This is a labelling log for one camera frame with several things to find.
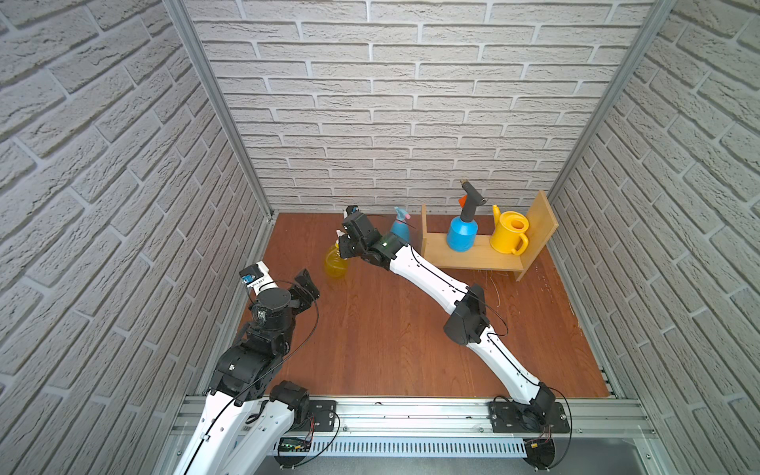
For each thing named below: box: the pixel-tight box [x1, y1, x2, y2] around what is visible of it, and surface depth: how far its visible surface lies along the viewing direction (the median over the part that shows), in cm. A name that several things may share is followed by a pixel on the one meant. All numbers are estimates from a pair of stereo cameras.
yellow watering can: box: [489, 204, 530, 256], surface depth 95 cm
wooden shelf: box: [420, 190, 560, 282], surface depth 99 cm
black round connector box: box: [522, 437, 556, 473], surface depth 72 cm
